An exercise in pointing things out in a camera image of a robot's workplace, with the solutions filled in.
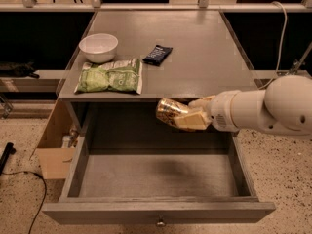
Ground metal drawer knob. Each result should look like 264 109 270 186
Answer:
156 217 166 227

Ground white bowl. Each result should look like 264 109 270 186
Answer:
79 33 119 63

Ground black stand foot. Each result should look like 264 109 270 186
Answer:
0 142 16 175

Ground black object on shelf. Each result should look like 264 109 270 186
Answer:
0 61 40 79

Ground dark blue snack bar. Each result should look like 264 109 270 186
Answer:
142 45 173 66

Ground black floor cable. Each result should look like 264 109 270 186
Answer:
0 170 48 234

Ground grey cabinet counter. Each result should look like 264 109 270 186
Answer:
57 10 263 137

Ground cardboard box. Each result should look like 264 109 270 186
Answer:
35 100 75 179

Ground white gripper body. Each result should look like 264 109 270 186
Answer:
207 90 239 132

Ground green chip bag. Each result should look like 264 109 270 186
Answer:
74 58 142 94

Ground white hanging cable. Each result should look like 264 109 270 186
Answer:
258 0 289 91

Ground bottles in cardboard box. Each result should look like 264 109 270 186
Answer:
61 126 79 148

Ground orange soda can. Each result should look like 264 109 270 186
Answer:
156 98 189 127

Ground open grey drawer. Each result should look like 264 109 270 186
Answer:
41 102 277 226

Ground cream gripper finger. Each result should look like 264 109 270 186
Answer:
174 110 212 130
188 96 215 109

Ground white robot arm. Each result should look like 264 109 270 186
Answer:
174 75 312 139

